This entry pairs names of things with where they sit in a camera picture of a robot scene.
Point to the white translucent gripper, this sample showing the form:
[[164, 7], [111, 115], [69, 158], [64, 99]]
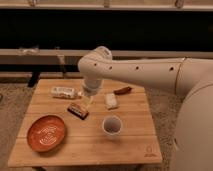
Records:
[[88, 94]]

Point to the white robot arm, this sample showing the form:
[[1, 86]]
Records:
[[190, 77]]

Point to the orange ceramic bowl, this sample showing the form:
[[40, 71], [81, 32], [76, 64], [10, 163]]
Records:
[[46, 133]]

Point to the brown snack bar packet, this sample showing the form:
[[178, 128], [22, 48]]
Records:
[[78, 111]]

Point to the brown sausage-shaped item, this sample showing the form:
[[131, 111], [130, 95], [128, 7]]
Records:
[[123, 90]]

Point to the clear plastic bottle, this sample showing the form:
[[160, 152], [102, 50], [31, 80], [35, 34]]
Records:
[[65, 93]]

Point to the wooden table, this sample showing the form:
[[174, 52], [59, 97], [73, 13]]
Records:
[[85, 142]]

